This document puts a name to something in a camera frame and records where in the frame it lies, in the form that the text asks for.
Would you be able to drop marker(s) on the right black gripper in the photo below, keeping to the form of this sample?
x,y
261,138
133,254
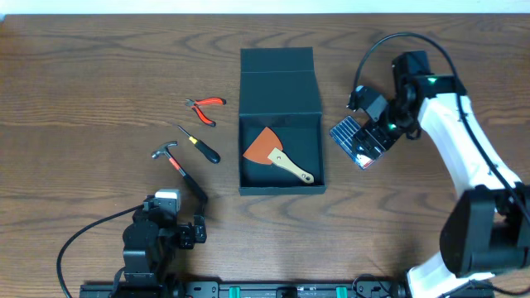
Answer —
x,y
373,143

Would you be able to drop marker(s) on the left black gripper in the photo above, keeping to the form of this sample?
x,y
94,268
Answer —
x,y
189,233

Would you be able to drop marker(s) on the blue precision screwdriver set case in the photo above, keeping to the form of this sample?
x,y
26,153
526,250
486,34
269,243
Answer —
x,y
342,134

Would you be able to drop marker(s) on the black handled screwdriver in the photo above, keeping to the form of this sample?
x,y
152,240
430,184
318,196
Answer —
x,y
210,154

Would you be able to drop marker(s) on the hammer with red black handle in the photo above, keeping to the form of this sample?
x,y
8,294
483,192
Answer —
x,y
163,150

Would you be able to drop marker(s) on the orange scraper with wooden handle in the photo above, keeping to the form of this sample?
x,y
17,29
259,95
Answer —
x,y
267,149

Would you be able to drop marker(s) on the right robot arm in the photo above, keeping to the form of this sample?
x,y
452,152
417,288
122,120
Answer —
x,y
487,233

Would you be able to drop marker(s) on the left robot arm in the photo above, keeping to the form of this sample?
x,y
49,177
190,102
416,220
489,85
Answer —
x,y
154,237

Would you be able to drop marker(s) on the dark green open box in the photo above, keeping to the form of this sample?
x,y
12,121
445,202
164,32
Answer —
x,y
279,90

